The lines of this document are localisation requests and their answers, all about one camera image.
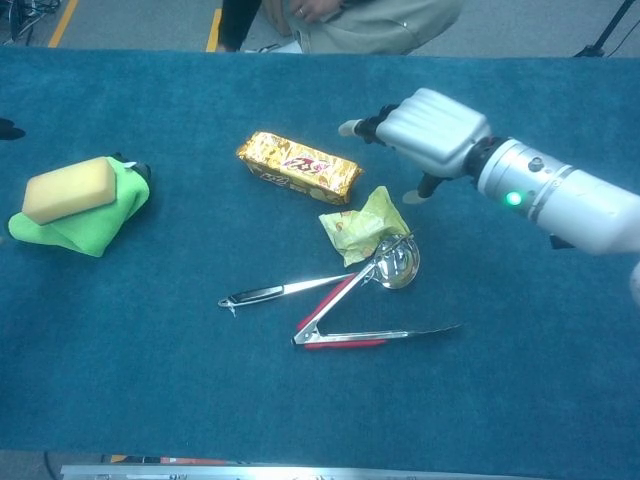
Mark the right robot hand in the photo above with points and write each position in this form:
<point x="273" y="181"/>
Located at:
<point x="435" y="130"/>

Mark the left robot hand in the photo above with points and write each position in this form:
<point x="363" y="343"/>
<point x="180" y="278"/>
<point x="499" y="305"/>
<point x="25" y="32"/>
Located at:
<point x="10" y="131"/>

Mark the yellow sponge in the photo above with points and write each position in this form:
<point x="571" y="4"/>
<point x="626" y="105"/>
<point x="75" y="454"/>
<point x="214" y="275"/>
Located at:
<point x="70" y="190"/>

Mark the yellow-green snack packet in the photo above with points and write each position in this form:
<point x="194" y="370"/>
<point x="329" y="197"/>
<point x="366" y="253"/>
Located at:
<point x="360" y="225"/>

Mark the green microfibre cloth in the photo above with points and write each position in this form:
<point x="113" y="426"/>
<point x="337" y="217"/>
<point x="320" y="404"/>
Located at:
<point x="95" y="230"/>

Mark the steel ladle black grip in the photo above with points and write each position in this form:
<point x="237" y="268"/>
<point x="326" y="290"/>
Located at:
<point x="400" y="265"/>

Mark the gold foil snack bar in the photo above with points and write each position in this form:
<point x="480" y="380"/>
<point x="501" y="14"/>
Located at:
<point x="300" y="167"/>

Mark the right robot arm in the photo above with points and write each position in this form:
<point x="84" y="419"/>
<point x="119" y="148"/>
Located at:
<point x="560" y="200"/>

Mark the seated person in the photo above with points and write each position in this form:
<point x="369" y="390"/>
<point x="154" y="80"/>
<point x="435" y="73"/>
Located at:
<point x="375" y="25"/>

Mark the black tripod leg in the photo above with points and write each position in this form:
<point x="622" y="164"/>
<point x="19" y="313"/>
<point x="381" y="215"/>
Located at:
<point x="607" y="27"/>

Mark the blue carpet table cover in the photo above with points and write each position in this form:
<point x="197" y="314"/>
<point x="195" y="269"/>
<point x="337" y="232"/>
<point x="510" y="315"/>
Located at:
<point x="150" y="375"/>

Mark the aluminium frame rail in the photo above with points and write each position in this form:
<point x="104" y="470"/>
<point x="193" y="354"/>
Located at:
<point x="200" y="472"/>

